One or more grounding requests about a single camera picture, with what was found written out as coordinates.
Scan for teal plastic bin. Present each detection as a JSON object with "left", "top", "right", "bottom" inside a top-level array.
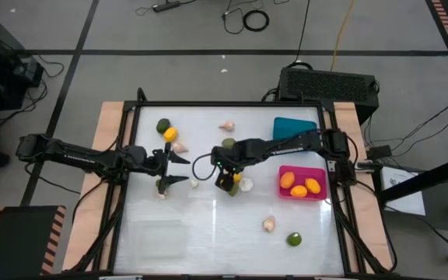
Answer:
[{"left": 272, "top": 116, "right": 318, "bottom": 142}]

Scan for black aluminium table frame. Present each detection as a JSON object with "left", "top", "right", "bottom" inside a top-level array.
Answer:
[{"left": 69, "top": 87, "right": 398, "bottom": 280}]

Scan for oranges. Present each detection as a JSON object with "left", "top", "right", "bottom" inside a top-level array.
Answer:
[{"left": 304, "top": 177, "right": 322, "bottom": 195}]

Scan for white paper sheet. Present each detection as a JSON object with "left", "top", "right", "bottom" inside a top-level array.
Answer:
[{"left": 380, "top": 166, "right": 427, "bottom": 217}]

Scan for pink plastic bin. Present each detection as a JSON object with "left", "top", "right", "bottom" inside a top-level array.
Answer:
[{"left": 277, "top": 164, "right": 328, "bottom": 202}]

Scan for coiled black cable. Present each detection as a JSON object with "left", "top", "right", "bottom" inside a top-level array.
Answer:
[{"left": 242, "top": 9, "right": 271, "bottom": 33}]

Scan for black hanging cable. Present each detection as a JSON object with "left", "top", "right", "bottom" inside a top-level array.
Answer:
[{"left": 285, "top": 0, "right": 311, "bottom": 71}]

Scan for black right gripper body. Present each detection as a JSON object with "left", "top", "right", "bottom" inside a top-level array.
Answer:
[{"left": 214, "top": 170, "right": 236, "bottom": 192}]

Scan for black stand beam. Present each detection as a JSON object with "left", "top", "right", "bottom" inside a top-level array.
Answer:
[{"left": 379, "top": 151, "right": 448, "bottom": 203}]

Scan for black power strip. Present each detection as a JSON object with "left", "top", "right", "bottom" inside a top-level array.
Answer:
[{"left": 152, "top": 1, "right": 181, "bottom": 13}]

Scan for yellow hanging cable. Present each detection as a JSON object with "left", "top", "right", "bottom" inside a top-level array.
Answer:
[{"left": 330, "top": 0, "right": 355, "bottom": 72}]

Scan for black computer tower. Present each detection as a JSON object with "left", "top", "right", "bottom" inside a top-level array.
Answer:
[{"left": 277, "top": 66, "right": 380, "bottom": 125}]

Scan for plywood table board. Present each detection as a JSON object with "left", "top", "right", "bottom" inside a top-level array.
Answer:
[{"left": 61, "top": 100, "right": 394, "bottom": 273}]

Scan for clear plastic bin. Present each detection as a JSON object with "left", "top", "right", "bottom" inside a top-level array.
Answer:
[{"left": 132, "top": 219, "right": 189, "bottom": 258}]

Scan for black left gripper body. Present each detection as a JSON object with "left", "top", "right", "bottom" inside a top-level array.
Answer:
[{"left": 144, "top": 146, "right": 168, "bottom": 177}]

